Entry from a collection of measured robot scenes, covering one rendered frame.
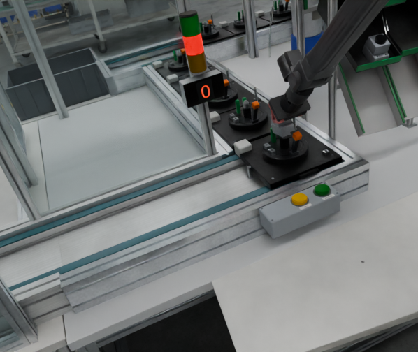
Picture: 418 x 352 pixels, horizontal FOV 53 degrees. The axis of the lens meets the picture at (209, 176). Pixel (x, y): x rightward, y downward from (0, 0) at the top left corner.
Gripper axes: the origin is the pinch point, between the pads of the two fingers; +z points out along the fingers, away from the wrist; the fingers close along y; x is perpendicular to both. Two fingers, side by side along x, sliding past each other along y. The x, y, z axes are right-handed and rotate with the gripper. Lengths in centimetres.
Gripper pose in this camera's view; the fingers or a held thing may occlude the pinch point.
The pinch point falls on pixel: (280, 117)
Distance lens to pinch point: 126.4
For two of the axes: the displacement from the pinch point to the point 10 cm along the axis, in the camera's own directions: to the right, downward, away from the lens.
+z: -1.2, 2.7, 9.6
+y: -9.1, 3.4, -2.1
